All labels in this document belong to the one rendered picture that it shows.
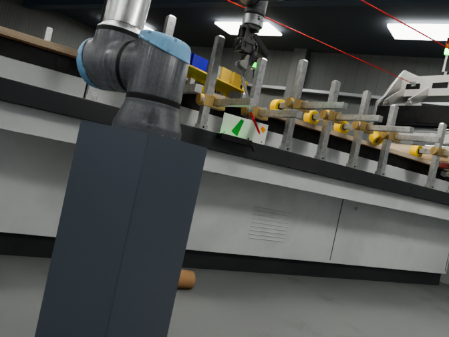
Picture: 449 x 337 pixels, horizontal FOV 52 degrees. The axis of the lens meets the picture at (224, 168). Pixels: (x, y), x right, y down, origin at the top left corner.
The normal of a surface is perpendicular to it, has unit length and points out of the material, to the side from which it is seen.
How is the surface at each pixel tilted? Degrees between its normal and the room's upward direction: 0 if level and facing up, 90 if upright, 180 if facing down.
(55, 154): 90
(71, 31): 90
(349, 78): 90
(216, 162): 90
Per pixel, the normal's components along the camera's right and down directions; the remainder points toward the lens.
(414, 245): 0.51, 0.11
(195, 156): 0.82, 0.18
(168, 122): 0.71, -0.19
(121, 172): -0.53, -0.11
